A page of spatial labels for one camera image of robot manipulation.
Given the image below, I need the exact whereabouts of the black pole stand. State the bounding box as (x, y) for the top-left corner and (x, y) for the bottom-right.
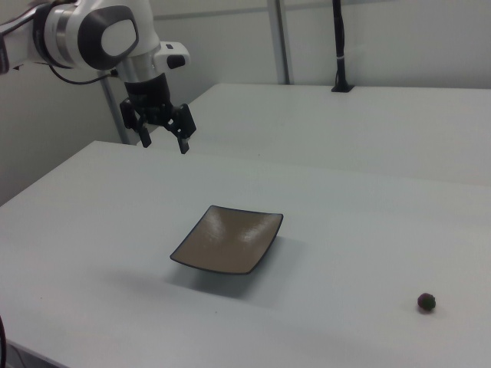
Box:
(331, 0), (355, 94)

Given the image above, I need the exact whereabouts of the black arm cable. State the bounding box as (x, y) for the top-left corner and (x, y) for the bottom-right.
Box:
(48, 63), (118, 85)

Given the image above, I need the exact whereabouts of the small dark ball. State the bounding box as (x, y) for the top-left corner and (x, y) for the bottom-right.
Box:
(416, 292), (437, 311)

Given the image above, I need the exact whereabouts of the square brown ceramic plate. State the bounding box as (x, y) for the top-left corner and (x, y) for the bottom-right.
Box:
(169, 205), (285, 276)

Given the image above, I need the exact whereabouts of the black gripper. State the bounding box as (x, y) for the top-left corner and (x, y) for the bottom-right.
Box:
(120, 73), (197, 155)

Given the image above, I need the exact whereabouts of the grey metal partition post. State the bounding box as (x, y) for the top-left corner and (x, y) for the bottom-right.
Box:
(275, 0), (291, 84)
(100, 72), (136, 146)

